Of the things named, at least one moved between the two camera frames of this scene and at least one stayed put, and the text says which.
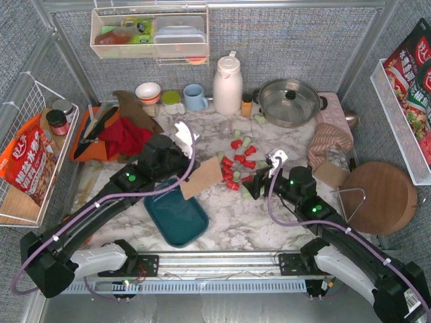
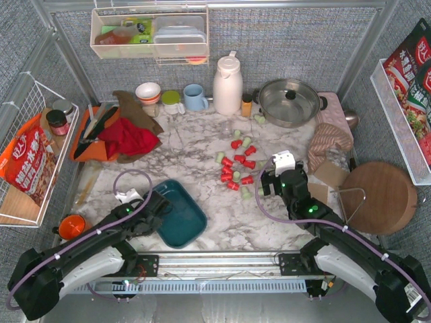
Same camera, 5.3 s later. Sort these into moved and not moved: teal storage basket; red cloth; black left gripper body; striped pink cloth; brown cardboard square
Moved: brown cardboard square; black left gripper body
Not moved: striped pink cloth; teal storage basket; red cloth
